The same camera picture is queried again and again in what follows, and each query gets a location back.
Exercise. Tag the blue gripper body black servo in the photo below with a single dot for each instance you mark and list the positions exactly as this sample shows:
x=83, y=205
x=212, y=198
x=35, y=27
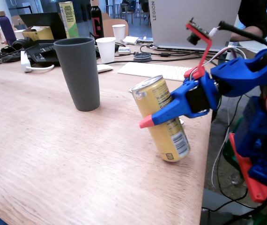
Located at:
x=195, y=100

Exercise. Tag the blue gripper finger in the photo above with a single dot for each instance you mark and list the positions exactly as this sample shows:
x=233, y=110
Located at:
x=168, y=112

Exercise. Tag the yellow energy drink can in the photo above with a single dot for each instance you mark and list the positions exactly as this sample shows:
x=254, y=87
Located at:
x=164, y=122

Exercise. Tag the person forearm black sleeve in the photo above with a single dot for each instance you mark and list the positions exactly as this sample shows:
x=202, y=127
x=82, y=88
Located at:
x=253, y=18

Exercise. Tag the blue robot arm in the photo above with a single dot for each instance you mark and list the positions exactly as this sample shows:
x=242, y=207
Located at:
x=241, y=70

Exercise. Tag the white keyboard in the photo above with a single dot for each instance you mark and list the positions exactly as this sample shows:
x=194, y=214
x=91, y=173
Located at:
x=154, y=70

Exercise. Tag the black round lid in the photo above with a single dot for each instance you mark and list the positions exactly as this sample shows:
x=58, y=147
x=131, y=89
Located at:
x=143, y=56

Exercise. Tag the small white adapter box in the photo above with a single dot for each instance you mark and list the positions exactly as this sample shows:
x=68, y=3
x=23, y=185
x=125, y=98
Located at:
x=124, y=50

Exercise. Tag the white computer mouse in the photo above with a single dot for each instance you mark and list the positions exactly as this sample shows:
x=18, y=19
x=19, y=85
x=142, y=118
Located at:
x=105, y=68

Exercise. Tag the white flat box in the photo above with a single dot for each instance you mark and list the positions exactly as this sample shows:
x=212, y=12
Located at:
x=132, y=39

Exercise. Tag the grey Legion laptop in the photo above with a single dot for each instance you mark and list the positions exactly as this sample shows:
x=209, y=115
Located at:
x=171, y=21

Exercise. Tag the white paper cup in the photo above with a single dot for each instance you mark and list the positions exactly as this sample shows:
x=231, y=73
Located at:
x=106, y=50
x=119, y=32

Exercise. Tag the tall grey cup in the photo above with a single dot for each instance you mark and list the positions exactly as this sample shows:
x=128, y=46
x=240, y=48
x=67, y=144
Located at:
x=79, y=75

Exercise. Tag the brown wooden chair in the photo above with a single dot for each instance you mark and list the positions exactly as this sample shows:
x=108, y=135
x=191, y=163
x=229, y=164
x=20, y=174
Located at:
x=109, y=27

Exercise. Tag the black bottle red letter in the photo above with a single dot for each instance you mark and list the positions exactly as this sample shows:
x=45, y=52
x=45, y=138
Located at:
x=97, y=21

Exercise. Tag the green yellow snack box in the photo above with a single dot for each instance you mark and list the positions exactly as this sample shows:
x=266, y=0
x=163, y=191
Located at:
x=69, y=21

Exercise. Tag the black flat device white labels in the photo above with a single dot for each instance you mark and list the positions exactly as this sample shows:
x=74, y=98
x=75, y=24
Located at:
x=43, y=55

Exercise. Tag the yellow cardboard box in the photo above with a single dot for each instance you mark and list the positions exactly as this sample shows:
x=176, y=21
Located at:
x=38, y=34

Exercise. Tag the white plastic gadget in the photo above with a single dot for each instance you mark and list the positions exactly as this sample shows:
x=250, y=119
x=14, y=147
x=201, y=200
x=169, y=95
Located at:
x=24, y=62

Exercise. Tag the black laptop screen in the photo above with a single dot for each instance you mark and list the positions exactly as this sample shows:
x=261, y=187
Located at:
x=44, y=22

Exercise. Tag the black headphones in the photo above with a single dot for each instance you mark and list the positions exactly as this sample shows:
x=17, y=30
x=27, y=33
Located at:
x=18, y=44

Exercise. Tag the small white cup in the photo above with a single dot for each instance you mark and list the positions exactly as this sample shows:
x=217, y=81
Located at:
x=20, y=34

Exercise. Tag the purple bottle cork cap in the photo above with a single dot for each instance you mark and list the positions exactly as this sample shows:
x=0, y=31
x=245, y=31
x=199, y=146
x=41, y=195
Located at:
x=7, y=29

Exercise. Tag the red camera mount bracket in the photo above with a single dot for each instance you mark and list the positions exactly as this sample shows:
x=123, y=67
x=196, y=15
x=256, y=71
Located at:
x=205, y=55

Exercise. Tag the small wrist camera board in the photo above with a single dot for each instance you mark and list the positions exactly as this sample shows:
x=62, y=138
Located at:
x=198, y=31

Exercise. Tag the red robot base plate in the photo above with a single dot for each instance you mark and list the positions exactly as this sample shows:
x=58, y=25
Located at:
x=257, y=189

